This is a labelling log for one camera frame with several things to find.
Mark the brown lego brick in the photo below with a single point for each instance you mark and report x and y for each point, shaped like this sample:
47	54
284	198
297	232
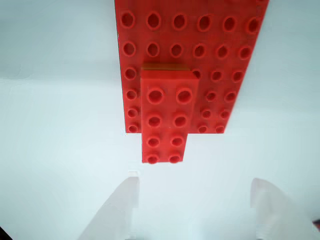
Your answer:
165	66

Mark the red lego brick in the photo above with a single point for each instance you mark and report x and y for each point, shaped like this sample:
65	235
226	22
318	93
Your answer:
165	107

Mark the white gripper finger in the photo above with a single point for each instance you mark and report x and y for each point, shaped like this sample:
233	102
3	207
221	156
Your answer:
117	212
277	210

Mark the red lego baseplate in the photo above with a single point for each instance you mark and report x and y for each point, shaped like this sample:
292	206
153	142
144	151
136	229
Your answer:
217	35

